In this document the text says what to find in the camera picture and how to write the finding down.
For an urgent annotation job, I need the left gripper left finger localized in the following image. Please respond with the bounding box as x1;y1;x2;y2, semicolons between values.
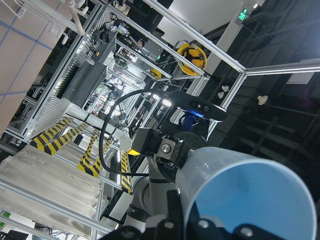
166;190;184;240

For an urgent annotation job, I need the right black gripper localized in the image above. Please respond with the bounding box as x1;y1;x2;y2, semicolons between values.
131;127;208;183

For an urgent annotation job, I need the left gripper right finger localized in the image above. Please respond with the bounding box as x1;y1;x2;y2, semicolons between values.
186;202;208;240

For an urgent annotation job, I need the light blue ikea cup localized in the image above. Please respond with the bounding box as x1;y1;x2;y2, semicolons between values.
175;147;317;240

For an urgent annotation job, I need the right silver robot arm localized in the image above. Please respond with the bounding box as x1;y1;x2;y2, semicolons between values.
124;128;207;231

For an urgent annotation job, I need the yellow hard hat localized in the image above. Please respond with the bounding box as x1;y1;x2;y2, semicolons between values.
149;68;162;79
177;43;208;76

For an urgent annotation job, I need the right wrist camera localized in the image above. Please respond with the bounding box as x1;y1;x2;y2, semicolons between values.
169;91;227;122

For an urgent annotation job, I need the white wire cup rack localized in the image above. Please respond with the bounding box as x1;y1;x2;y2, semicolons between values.
0;0;89;44

